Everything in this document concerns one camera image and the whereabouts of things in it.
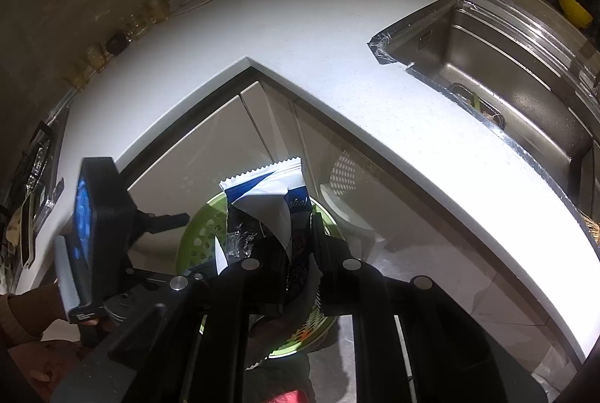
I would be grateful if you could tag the stainless steel sink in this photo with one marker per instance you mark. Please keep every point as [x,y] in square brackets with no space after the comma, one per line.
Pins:
[506,65]

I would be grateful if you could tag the person's left hand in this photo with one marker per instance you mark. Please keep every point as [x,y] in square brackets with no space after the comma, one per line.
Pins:
[42,309]

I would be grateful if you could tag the black round jar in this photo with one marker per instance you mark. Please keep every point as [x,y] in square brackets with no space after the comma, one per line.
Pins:
[117,42]

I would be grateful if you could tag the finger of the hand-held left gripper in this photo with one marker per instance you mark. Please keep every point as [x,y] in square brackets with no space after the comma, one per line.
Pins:
[161,222]
[145,275]

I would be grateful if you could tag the green plastic basket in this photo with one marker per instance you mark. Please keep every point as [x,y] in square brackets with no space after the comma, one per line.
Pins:
[206,234]

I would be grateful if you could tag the red cloth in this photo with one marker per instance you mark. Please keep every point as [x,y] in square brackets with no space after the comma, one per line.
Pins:
[290,397]

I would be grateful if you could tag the yellow bowl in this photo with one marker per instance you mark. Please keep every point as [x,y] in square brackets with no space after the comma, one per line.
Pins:
[574,7]

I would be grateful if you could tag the blue white foil wrapper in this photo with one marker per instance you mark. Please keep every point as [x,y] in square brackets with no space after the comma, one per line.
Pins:
[262,192]

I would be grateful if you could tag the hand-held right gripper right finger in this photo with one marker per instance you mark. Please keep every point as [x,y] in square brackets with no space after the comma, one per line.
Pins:
[337,257]

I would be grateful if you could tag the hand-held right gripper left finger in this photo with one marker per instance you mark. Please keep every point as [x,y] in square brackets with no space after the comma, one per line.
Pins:
[234,290]

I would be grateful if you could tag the white cabinet door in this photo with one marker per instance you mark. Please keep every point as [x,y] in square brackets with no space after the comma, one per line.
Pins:
[422,220]
[272,117]

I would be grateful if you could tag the black gas stove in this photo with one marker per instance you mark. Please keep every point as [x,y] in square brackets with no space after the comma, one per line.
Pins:
[40,140]

